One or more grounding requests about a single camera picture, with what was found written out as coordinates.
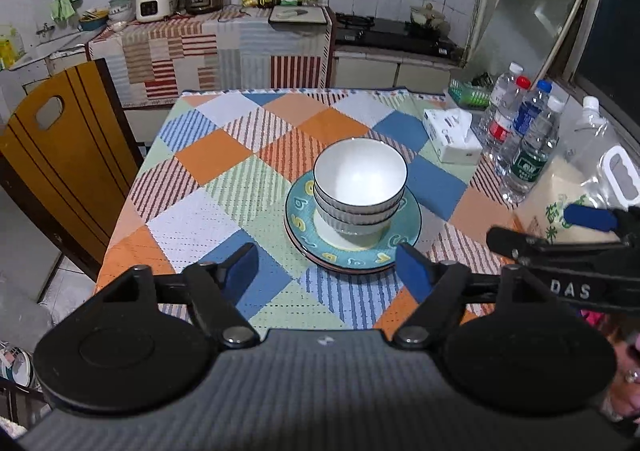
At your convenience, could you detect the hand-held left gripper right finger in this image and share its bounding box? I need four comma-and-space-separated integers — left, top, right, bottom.
392, 243, 533, 350

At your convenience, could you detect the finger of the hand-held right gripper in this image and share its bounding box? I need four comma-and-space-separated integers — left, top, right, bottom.
487, 226, 557, 260
563, 203, 640, 240

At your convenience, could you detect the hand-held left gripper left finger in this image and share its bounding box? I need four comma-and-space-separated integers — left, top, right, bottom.
87, 242, 261, 349

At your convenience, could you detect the blue plate with egg print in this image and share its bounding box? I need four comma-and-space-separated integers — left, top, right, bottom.
284, 171, 423, 270

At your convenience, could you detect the white ribbed bowl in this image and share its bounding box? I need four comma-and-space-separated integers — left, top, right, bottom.
313, 184, 407, 228
315, 205, 401, 238
313, 137, 409, 213

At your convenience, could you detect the stack of bowls on counter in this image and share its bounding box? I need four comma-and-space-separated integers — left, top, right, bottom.
107, 0, 136, 25

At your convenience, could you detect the person's right hand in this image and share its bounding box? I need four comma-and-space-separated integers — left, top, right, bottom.
606, 326, 640, 426

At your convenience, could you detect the bag of rice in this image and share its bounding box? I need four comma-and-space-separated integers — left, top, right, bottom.
514, 145, 640, 248

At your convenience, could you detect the clear spout pouch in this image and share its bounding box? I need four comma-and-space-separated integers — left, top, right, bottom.
557, 96, 619, 183

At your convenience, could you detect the water bottle green label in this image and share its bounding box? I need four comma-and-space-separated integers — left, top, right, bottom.
499, 96, 566, 206

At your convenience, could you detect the checked colourful tablecloth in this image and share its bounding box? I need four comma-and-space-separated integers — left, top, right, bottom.
94, 87, 532, 332

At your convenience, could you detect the water bottle red label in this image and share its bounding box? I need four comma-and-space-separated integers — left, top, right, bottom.
480, 76, 532, 163

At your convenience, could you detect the water bottle blue label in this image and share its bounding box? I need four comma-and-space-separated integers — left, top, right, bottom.
500, 79, 554, 174

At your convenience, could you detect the white tissue box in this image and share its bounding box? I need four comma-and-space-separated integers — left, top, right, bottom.
422, 106, 484, 166

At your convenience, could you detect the clear water bottle white cap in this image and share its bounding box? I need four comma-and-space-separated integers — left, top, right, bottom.
487, 62, 525, 119

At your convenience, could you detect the green plastic basket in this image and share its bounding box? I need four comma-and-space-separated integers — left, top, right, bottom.
447, 75, 494, 110

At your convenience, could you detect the cream lower cabinet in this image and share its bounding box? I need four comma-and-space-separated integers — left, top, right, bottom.
332, 48, 454, 95

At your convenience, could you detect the dark window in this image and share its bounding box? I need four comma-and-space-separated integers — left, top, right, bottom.
574, 0, 640, 128

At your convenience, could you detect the wooden chair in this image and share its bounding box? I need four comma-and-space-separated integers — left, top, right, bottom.
0, 57, 147, 283

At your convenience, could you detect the metal sheet panel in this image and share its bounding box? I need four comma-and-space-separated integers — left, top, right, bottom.
467, 0, 599, 83

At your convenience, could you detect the striped patchwork counter cloth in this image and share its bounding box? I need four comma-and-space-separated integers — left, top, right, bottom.
87, 4, 334, 110

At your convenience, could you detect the black gas stove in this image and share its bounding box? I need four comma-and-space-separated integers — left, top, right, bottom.
333, 13, 459, 58

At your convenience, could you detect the cooking pot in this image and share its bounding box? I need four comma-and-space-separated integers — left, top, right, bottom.
409, 3, 449, 30

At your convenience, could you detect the dish rack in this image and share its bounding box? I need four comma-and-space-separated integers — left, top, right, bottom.
0, 340, 42, 394

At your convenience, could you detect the white cutting board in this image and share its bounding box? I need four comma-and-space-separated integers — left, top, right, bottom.
268, 4, 329, 26

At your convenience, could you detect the white rice cooker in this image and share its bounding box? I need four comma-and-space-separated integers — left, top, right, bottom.
134, 0, 180, 24

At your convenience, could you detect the blue basin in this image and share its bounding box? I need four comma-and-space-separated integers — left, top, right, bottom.
77, 8, 111, 32

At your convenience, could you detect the kitchen sink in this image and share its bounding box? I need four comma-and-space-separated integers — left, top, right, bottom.
9, 28, 97, 71

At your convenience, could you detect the green hanging cloth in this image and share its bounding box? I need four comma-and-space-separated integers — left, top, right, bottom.
49, 0, 84, 25

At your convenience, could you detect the yellow detergent bottle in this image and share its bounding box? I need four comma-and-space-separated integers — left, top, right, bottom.
0, 28, 24, 70

